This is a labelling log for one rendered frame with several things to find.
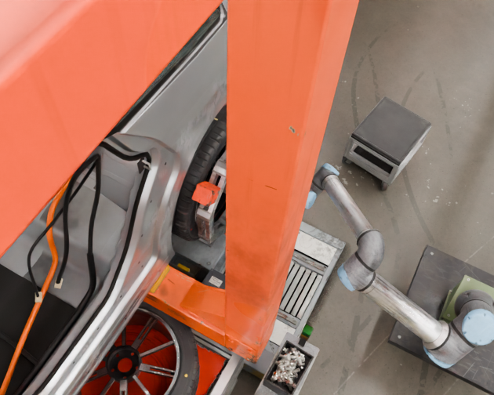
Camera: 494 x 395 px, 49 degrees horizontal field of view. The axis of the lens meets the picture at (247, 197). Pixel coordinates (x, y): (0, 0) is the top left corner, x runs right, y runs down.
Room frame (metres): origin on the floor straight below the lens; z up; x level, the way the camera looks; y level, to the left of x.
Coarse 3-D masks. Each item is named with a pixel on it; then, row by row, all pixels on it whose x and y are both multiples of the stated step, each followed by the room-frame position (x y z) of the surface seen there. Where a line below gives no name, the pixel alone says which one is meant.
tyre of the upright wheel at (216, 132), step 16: (224, 112) 1.47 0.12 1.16; (224, 128) 1.38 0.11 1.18; (208, 144) 1.29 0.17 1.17; (192, 160) 1.23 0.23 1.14; (208, 160) 1.23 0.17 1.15; (192, 176) 1.17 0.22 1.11; (192, 192) 1.13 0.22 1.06; (176, 208) 1.09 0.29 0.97; (192, 208) 1.10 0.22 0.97; (224, 208) 1.35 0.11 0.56; (176, 224) 1.06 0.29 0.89; (192, 224) 1.09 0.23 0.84; (192, 240) 1.08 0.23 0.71
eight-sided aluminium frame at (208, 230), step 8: (224, 152) 1.29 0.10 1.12; (224, 160) 1.26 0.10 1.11; (216, 168) 1.22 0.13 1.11; (224, 168) 1.22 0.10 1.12; (216, 176) 1.21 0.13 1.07; (224, 176) 1.19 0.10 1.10; (224, 184) 1.18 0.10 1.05; (216, 200) 1.12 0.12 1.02; (200, 208) 1.10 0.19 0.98; (208, 208) 1.10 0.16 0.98; (200, 216) 1.08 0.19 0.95; (208, 216) 1.07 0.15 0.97; (224, 216) 1.27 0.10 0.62; (200, 224) 1.08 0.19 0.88; (208, 224) 1.06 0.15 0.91; (216, 224) 1.20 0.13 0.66; (224, 224) 1.22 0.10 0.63; (200, 232) 1.08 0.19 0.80; (208, 232) 1.06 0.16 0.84; (216, 232) 1.12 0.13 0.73; (224, 232) 1.18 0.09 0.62; (208, 240) 1.07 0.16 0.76
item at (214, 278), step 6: (198, 270) 1.08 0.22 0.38; (204, 270) 1.08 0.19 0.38; (210, 270) 1.06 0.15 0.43; (198, 276) 1.04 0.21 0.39; (204, 276) 1.05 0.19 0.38; (210, 276) 1.03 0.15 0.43; (216, 276) 1.03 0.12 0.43; (222, 276) 1.03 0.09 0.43; (204, 282) 0.99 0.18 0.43; (210, 282) 1.00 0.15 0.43; (216, 282) 1.00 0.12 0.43; (222, 282) 1.00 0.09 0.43; (222, 288) 0.97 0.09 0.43
